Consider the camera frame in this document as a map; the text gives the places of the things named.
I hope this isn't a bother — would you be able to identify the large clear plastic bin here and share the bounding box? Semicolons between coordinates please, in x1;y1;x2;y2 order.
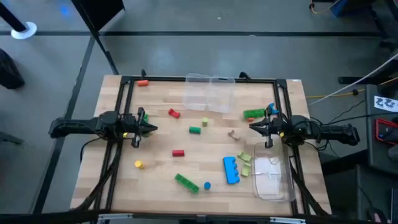
252;141;296;202

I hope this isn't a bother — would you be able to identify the long green studded brick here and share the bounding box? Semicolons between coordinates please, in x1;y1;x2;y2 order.
243;108;266;120
174;173;200;194

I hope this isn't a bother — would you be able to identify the black metal table frame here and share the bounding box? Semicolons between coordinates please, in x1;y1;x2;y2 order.
93;74;330;218

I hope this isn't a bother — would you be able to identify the black bag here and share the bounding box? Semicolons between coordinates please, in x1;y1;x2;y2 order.
0;48;25;90

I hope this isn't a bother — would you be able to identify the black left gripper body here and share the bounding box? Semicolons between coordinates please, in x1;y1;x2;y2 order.
119;107;146;149

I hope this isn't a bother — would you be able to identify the silver aluminium bracket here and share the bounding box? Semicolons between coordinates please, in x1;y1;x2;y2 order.
98;213;134;224
269;217;307;224

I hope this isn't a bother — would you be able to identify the white cable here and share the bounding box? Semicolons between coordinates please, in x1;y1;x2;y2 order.
307;52;398;106

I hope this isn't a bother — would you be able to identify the black side table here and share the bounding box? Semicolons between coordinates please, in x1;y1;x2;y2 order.
365;83;398;169

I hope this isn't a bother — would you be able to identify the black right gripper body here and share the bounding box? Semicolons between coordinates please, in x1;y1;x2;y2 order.
264;115;290;148

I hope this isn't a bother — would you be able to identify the tall black panel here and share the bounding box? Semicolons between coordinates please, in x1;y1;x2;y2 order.
70;0;126;75

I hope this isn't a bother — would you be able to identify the yellow floor cable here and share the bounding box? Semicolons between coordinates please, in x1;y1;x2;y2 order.
306;79;398;100

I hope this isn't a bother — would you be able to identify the white paper with marks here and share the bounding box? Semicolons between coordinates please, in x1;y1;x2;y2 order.
374;95;398;113

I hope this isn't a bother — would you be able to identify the red framed tablet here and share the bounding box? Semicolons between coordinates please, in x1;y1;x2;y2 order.
374;118;398;146

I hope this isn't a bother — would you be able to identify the blue floor object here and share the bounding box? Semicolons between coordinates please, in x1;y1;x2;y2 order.
330;0;351;17

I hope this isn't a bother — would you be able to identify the small clear plastic bin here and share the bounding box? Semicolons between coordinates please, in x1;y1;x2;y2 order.
206;75;236;114
182;73;212;111

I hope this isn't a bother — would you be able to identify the white round pole base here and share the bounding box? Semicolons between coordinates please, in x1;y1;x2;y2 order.
11;21;38;40

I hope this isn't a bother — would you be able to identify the black pole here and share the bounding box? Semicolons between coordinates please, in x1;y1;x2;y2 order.
0;2;28;32

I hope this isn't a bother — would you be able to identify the large blue notched block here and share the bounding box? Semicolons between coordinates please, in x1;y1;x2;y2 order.
222;156;241;185

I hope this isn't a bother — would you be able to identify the black cable bundle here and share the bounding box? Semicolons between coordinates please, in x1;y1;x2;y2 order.
73;136;124;212
289;146;330;217

